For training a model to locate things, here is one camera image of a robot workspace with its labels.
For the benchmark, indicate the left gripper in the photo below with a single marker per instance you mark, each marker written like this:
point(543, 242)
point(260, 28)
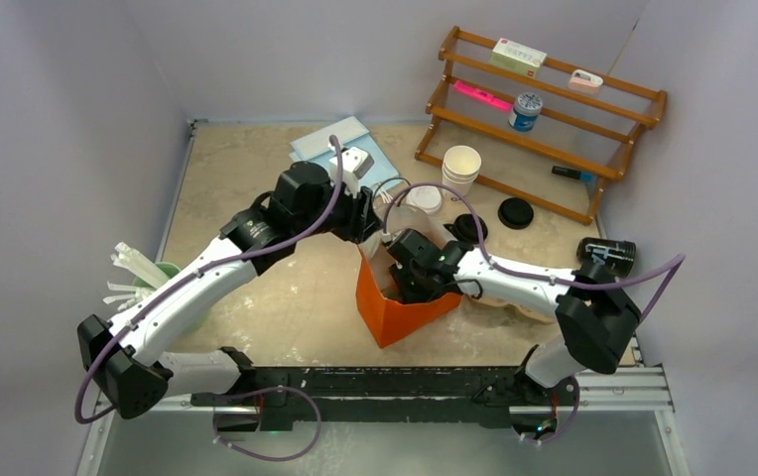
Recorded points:
point(361, 218)

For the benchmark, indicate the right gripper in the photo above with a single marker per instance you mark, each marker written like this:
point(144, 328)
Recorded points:
point(400, 274)

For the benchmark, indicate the orange paper bag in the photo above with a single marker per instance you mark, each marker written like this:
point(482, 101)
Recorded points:
point(378, 300)

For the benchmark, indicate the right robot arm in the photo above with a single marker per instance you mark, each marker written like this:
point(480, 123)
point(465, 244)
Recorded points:
point(596, 318)

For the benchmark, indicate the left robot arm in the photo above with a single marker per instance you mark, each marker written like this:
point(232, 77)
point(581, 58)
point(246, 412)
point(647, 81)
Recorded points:
point(126, 355)

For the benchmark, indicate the light blue paper bag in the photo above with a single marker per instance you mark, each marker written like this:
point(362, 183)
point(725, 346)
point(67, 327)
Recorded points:
point(351, 133)

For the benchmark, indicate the black cup lid middle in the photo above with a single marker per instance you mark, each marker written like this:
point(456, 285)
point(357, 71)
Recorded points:
point(464, 228)

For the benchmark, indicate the black cup lid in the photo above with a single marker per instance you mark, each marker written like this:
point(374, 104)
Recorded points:
point(464, 228)
point(515, 213)

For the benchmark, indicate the white cup lid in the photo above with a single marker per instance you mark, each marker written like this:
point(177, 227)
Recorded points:
point(426, 197)

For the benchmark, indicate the black cup lid rear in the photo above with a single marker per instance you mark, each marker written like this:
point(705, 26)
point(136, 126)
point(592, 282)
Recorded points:
point(515, 213)

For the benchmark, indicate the stacked white paper cups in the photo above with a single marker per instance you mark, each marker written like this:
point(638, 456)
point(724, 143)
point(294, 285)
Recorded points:
point(460, 168)

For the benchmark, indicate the blue white round tin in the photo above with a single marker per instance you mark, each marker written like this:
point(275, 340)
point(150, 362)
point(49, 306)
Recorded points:
point(525, 111)

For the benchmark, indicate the black blue marker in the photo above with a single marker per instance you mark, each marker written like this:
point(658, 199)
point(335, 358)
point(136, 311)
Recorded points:
point(570, 173)

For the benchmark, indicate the wooden shelf rack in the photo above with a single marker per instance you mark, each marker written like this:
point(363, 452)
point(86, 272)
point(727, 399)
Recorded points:
point(603, 175)

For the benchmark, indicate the pink highlighter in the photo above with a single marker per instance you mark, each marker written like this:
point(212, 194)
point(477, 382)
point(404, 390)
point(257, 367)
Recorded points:
point(482, 96)

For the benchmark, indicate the black paper cup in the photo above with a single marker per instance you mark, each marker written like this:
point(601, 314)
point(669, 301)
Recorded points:
point(617, 256)

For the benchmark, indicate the white green box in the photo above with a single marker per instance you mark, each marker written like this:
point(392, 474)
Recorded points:
point(517, 58)

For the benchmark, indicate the pink white tape dispenser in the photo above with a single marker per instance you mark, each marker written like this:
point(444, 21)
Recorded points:
point(585, 82)

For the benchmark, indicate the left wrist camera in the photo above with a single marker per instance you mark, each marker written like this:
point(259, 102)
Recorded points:
point(354, 165)

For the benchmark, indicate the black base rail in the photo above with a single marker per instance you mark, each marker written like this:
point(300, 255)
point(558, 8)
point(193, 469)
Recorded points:
point(492, 397)

